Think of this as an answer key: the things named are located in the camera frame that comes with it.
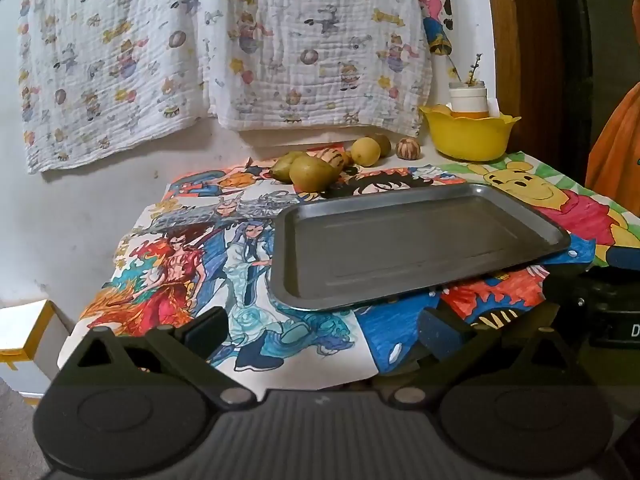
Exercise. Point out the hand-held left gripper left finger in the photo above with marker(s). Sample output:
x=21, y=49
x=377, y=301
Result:
x=202, y=332

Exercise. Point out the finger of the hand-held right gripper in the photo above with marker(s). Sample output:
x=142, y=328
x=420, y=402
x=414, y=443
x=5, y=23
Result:
x=625, y=258

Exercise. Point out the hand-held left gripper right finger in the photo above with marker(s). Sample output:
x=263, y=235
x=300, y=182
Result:
x=440, y=335

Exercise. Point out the grey metal tray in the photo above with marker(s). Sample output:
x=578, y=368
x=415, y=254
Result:
x=400, y=240

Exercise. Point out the green brown pear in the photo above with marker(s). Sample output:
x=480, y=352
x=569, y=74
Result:
x=312, y=172
x=280, y=167

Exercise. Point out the small striped pepino melon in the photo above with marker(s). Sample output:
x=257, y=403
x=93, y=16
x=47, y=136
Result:
x=407, y=148

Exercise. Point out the yellow lemon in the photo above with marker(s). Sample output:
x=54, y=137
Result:
x=365, y=151

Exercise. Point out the large brown kiwi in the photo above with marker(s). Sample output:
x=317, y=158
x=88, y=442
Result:
x=385, y=143

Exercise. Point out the large striped pepino melon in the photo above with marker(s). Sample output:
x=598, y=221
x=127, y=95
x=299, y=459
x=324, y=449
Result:
x=332, y=156

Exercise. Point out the blue and red drawing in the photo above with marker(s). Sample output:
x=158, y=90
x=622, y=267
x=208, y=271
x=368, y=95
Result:
x=390, y=330

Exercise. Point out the orange clothing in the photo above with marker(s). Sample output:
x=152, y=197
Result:
x=615, y=160

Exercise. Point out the cartoon kids drawing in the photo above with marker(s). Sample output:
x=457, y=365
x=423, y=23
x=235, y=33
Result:
x=210, y=182

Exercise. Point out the white box with yellow tape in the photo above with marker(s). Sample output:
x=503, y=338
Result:
x=30, y=330

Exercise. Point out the yellow plastic bowl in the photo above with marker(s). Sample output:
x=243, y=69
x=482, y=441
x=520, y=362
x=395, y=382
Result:
x=470, y=137

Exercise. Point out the white card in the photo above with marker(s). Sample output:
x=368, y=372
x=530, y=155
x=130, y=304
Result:
x=493, y=107

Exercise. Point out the dark panel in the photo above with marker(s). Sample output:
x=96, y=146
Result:
x=590, y=35

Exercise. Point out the dry twig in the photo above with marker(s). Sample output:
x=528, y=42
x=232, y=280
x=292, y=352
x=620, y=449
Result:
x=470, y=67

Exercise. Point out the white printed blanket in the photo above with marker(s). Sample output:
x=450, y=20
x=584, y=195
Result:
x=200, y=35

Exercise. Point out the wooden door frame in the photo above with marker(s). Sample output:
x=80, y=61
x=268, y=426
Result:
x=520, y=35

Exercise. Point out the pink cartoon wall poster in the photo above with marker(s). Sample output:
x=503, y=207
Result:
x=435, y=10

